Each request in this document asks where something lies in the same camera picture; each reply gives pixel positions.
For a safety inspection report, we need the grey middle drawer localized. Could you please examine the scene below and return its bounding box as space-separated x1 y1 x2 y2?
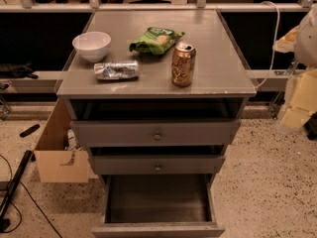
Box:
89 146 225 175

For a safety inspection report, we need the grey drawer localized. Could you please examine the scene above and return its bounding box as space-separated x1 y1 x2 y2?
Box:
89 146 225 175
70 119 240 148
92 175 225 238

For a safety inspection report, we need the black object on ledge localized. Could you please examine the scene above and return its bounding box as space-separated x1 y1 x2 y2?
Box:
0 62 38 79

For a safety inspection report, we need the grey bottom drawer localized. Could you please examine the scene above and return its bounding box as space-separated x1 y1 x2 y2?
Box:
92 175 225 238

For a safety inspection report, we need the orange soda can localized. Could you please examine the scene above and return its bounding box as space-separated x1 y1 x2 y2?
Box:
171 42 196 86

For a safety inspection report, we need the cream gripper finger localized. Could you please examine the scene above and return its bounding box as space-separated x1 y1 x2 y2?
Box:
272 26 298 54
278 67 317 130

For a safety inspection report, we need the silver foil snack packet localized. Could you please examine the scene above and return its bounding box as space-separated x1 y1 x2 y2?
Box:
94 60 139 80

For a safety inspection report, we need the white cable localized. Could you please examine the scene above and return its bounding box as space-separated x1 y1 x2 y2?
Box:
256 0 281 90

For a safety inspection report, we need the black bar on floor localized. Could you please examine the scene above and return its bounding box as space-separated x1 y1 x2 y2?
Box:
0 150 33 233

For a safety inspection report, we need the green chip bag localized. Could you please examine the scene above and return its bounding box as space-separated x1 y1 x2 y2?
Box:
129 27 185 55

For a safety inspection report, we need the cardboard box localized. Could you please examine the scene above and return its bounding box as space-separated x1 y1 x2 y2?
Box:
34 100 90 182

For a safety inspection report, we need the white ceramic bowl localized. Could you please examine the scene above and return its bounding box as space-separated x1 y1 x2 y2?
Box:
72 32 111 62

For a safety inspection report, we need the grey drawer cabinet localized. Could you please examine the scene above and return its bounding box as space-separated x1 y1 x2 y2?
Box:
55 9 258 238

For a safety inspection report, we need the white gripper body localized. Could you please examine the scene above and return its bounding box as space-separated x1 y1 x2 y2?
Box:
294 6 317 67

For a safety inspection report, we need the grey top drawer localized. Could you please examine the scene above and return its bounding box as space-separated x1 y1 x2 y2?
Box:
70 119 240 148

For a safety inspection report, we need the small black floor object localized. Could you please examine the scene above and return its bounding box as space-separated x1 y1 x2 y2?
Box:
19 124 41 138

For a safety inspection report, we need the black floor cable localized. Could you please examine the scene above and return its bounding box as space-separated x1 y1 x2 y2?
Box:
0 153 63 238

